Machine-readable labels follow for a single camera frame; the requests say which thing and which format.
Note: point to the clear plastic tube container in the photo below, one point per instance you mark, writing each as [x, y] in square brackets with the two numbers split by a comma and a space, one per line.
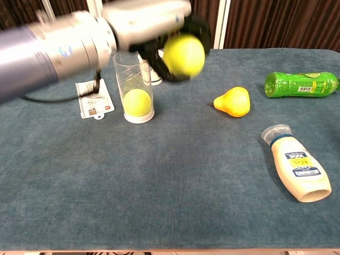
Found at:
[130, 77]

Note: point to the white printed card package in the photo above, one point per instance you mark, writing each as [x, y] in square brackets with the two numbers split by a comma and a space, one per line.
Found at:
[95, 106]

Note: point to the white paper cup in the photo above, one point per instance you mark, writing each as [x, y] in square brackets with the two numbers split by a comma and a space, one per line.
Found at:
[155, 78]

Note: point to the teal table cloth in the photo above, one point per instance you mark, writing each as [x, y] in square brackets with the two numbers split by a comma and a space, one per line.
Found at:
[170, 202]

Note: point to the wide white frame pole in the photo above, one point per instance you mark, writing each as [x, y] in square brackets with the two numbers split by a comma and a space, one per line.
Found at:
[95, 6]
[221, 26]

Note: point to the yellow tennis ball black print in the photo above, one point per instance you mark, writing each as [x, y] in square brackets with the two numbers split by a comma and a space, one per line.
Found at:
[136, 102]

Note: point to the green plastic drink bottle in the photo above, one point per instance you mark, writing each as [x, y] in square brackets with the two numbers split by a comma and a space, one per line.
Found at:
[295, 85]

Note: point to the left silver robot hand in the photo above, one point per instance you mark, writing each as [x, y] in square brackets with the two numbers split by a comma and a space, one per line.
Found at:
[146, 21]

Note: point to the yellow pear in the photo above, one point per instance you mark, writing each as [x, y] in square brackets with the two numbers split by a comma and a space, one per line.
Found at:
[235, 103]

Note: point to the brown pleated curtain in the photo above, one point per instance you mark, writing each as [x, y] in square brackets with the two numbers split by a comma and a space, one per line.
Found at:
[271, 24]

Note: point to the thin grey-white frame pole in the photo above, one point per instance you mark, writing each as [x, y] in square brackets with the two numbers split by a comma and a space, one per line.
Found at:
[47, 6]

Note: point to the cream mayonnaise squeeze bottle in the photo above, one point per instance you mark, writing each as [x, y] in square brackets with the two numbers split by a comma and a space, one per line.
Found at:
[297, 172]

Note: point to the plain yellow tennis ball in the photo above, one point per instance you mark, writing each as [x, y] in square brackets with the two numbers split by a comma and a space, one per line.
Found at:
[184, 55]

